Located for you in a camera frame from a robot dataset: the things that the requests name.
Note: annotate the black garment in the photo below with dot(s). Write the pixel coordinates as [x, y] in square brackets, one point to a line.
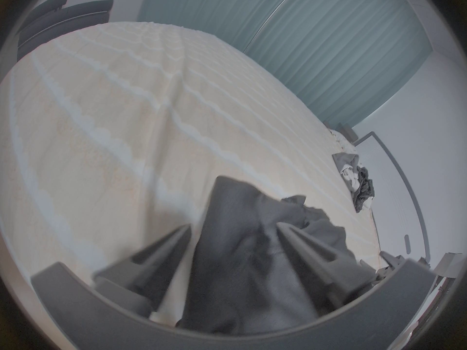
[248, 268]

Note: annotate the black chest of drawers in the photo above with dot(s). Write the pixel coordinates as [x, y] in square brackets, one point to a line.
[65, 16]

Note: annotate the grey bedside table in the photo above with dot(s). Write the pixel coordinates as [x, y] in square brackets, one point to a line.
[343, 129]

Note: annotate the white printed pillow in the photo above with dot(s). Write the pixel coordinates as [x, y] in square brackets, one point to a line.
[341, 142]

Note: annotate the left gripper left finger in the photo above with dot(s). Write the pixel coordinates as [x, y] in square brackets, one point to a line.
[146, 272]

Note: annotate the bed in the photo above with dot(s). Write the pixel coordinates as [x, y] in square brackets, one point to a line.
[109, 122]

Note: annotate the pile of clothes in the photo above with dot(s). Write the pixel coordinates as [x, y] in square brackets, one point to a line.
[359, 188]

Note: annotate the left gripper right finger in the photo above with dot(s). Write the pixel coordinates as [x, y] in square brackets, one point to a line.
[321, 272]

